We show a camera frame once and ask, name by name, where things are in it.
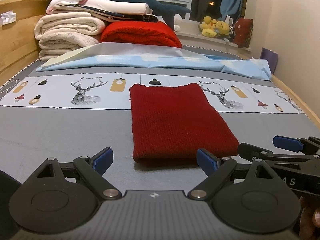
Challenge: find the small red knit sweater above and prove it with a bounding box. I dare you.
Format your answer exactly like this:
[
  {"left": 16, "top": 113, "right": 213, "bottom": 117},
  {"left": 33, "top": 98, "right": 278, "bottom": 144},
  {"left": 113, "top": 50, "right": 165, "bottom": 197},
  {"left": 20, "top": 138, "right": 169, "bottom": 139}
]
[{"left": 130, "top": 83, "right": 239, "bottom": 165}]

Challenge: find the person's right hand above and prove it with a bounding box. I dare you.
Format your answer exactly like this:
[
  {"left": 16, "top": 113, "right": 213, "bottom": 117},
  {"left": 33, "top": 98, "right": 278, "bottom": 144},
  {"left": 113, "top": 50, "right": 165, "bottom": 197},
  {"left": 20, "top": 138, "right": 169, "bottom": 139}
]
[{"left": 299, "top": 196, "right": 320, "bottom": 240}]

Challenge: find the purple paper bag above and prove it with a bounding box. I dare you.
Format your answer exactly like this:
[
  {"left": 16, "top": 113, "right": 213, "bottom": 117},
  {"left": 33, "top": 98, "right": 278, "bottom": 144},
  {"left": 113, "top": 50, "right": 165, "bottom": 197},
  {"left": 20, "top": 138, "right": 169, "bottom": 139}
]
[{"left": 260, "top": 48, "right": 279, "bottom": 74}]

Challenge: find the light blue folded duvet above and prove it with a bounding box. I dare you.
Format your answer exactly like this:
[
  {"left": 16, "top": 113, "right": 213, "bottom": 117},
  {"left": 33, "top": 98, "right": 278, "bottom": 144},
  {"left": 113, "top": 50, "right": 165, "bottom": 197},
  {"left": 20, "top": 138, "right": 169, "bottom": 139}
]
[{"left": 36, "top": 42, "right": 272, "bottom": 81}]

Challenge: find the dark red plush toy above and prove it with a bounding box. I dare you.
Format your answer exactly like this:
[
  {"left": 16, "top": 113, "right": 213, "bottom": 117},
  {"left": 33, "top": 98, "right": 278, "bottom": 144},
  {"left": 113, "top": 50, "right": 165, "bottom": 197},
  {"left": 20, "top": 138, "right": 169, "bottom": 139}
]
[{"left": 233, "top": 17, "right": 254, "bottom": 48}]

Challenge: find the yellow plush toy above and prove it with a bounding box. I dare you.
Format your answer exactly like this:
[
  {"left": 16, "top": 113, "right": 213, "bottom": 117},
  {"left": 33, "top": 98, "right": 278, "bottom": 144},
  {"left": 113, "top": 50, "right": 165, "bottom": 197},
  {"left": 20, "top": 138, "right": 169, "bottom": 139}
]
[{"left": 199, "top": 16, "right": 232, "bottom": 38}]

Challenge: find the cream folded blanket stack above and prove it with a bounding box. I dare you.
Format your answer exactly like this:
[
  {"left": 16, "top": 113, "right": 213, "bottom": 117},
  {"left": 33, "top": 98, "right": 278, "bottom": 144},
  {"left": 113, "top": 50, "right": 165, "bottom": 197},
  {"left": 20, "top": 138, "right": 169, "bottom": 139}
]
[{"left": 34, "top": 12, "right": 106, "bottom": 61}]

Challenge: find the red folded knit blanket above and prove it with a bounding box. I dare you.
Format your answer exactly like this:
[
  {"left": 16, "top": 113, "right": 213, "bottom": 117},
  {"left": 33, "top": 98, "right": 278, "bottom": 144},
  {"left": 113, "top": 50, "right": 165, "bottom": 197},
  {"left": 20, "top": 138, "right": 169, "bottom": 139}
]
[{"left": 100, "top": 21, "right": 182, "bottom": 48}]

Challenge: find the white plush toy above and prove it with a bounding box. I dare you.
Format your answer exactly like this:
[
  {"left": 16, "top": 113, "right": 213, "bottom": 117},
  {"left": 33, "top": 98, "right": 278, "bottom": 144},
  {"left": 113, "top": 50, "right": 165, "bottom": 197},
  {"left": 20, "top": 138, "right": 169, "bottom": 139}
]
[{"left": 174, "top": 14, "right": 183, "bottom": 32}]

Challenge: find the white folded sheet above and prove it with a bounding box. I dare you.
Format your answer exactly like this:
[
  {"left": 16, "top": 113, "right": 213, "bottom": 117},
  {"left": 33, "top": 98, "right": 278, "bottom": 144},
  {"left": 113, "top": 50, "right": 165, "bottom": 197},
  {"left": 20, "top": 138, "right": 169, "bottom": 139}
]
[{"left": 83, "top": 0, "right": 153, "bottom": 15}]

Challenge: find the white tissue pack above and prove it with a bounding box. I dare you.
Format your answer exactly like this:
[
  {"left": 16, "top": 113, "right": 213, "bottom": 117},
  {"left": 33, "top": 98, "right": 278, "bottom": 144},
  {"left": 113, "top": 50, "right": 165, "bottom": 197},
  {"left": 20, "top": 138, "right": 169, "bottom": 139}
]
[{"left": 0, "top": 11, "right": 17, "bottom": 26}]

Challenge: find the wooden bed frame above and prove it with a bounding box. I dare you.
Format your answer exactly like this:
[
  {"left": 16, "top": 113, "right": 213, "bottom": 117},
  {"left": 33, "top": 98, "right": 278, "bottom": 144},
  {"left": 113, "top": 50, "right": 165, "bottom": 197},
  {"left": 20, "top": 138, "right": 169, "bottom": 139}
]
[{"left": 0, "top": 0, "right": 51, "bottom": 84}]

